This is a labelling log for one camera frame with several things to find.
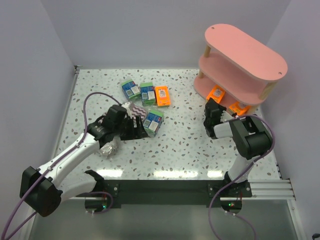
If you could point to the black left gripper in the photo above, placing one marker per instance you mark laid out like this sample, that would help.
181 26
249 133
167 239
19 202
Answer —
133 128

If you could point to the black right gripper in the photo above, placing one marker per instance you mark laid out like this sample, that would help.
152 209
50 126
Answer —
211 120

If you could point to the green sponge pack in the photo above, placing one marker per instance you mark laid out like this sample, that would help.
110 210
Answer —
130 89
152 122
148 96

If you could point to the orange sponge box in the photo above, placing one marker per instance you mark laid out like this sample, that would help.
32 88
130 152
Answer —
162 96
217 93
238 108

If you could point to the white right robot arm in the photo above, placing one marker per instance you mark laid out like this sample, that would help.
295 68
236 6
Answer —
252 139

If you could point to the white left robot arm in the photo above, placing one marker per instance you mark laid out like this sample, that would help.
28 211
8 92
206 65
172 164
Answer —
43 188

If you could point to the pink three-tier shelf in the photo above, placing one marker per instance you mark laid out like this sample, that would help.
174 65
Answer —
246 69

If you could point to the purple striped sponge in wrap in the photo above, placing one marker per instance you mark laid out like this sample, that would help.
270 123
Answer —
137 110

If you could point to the grey scrubber in wrap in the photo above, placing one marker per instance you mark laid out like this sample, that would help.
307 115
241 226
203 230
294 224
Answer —
109 149

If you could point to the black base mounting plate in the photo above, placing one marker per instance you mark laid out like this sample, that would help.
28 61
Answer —
157 192

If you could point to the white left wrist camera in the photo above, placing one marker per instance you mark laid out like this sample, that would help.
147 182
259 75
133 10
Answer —
128 105

